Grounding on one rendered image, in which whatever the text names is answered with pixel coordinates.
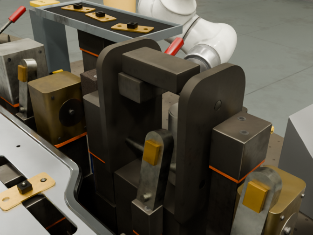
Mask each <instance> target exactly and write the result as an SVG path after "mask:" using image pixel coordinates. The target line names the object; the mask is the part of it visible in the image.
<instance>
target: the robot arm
mask: <svg viewBox="0 0 313 235"><path fill-rule="evenodd" d="M196 6H197V5H196V1H195V0H139V3H138V14H142V15H146V16H149V17H153V18H157V19H161V20H165V21H170V22H174V23H178V24H182V25H183V33H182V34H180V35H176V36H173V37H170V38H167V39H164V40H165V41H167V42H168V43H170V44H171V43H172V42H173V41H174V40H175V38H176V37H178V38H179V37H180V38H182V39H183V41H184V45H183V46H182V47H181V48H180V49H181V50H182V51H183V52H184V53H185V54H186V56H185V57H184V59H185V60H188V61H191V62H194V63H197V64H199V65H200V66H201V68H200V73H201V72H204V71H206V70H208V69H211V68H213V67H215V66H218V65H220V64H222V63H225V62H228V61H229V59H230V58H231V56H232V54H233V52H234V50H235V47H236V44H237V34H236V32H235V30H234V29H233V27H231V26H230V25H228V24H224V23H212V22H209V21H206V20H204V19H202V18H201V17H199V16H198V15H196Z"/></svg>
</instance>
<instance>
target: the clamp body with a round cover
mask: <svg viewBox="0 0 313 235"><path fill-rule="evenodd" d="M28 88H29V93H30V97H31V102H32V107H33V112H34V118H35V122H36V127H37V133H38V134H40V135H41V136H42V137H44V138H45V139H46V140H47V141H49V142H50V143H51V144H53V145H54V146H55V147H57V148H58V149H59V150H61V151H62V152H63V153H64V154H66V155H67V156H69V157H70V158H71V159H72V160H73V161H75V162H76V163H77V164H78V165H79V166H80V167H81V169H82V176H83V180H82V184H81V188H80V191H79V194H78V201H79V202H80V203H81V204H82V205H83V206H84V207H85V208H86V209H87V210H89V211H90V212H91V213H92V214H93V215H94V216H95V217H97V218H98V212H97V203H96V195H95V193H96V189H95V178H94V169H93V160H92V154H91V153H90V160H91V169H92V172H91V171H90V164H89V155H88V144H87V128H86V120H85V112H84V104H83V97H82V85H81V78H80V77H78V76H76V75H74V74H72V73H70V72H68V71H62V72H58V73H55V74H52V75H49V76H45V77H42V78H39V79H36V80H32V81H30V82H28ZM65 223H66V229H67V234H68V235H72V234H74V233H75V232H76V230H77V229H76V227H75V226H74V225H73V224H72V223H71V222H70V221H69V220H68V219H67V218H65Z"/></svg>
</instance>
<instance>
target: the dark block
mask: <svg viewBox="0 0 313 235"><path fill-rule="evenodd" d="M271 129H272V123H271V122H269V121H266V120H264V119H261V118H259V117H256V116H254V115H251V114H249V113H246V112H244V111H240V112H239V113H237V114H235V115H234V116H232V117H230V118H229V119H227V120H226V121H224V122H222V123H220V124H219V125H217V126H216V127H214V128H213V129H212V134H211V148H210V158H209V168H210V169H212V175H211V188H210V197H209V207H208V216H207V225H206V235H230V233H231V227H232V220H233V214H234V208H235V202H236V193H237V189H238V187H239V186H241V185H242V184H243V183H244V182H245V179H246V177H247V175H248V174H249V173H251V172H253V171H255V170H257V169H258V168H260V165H261V164H262V163H264V161H265V158H266V154H267V149H268V144H269V139H270V134H271Z"/></svg>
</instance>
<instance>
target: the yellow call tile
mask: <svg viewBox="0 0 313 235"><path fill-rule="evenodd" d="M58 3H60V2H59V1H55V0H35V1H31V2H30V6H33V7H41V6H47V5H52V4H58Z"/></svg>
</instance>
